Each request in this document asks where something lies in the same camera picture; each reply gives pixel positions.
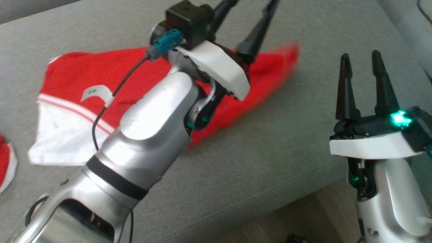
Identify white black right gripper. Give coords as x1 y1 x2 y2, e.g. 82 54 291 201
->
329 50 425 159

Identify red basketball jersey white sleeves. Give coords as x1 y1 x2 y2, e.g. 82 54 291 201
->
28 42 301 167

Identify grey upholstered sofa panel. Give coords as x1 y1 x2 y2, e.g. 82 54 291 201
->
377 0 432 80

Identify red mesh shorts white trim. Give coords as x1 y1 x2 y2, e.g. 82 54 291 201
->
0 133 18 194

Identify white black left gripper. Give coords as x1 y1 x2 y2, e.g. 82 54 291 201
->
175 0 281 101

